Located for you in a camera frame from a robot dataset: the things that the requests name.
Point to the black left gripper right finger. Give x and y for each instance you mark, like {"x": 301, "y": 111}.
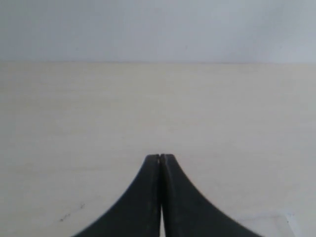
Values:
{"x": 186, "y": 212}

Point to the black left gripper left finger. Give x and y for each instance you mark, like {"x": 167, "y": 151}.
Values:
{"x": 137, "y": 213}

